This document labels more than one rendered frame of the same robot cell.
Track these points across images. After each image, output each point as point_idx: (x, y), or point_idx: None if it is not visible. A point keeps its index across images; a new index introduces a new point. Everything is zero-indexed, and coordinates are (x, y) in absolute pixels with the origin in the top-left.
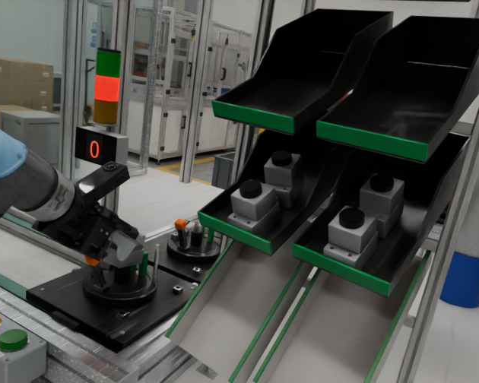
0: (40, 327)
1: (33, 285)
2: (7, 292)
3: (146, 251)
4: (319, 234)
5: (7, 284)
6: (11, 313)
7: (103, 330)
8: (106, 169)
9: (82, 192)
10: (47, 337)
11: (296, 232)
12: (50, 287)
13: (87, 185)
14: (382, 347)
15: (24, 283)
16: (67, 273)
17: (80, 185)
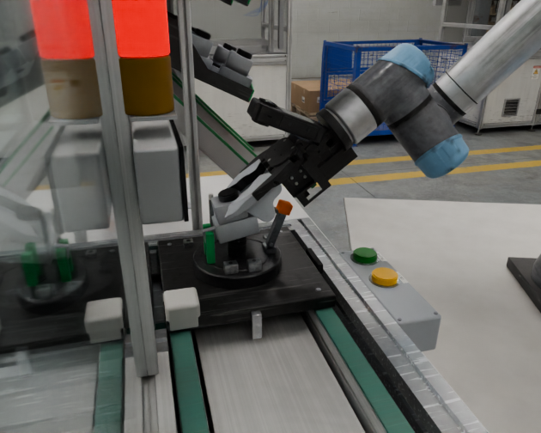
0: (337, 263)
1: (301, 373)
2: (354, 309)
3: (203, 224)
4: None
5: (347, 342)
6: (358, 283)
7: (292, 237)
8: (276, 104)
9: (311, 119)
10: (336, 254)
11: None
12: (307, 289)
13: (302, 117)
14: (218, 115)
15: (312, 383)
16: (239, 382)
17: (306, 119)
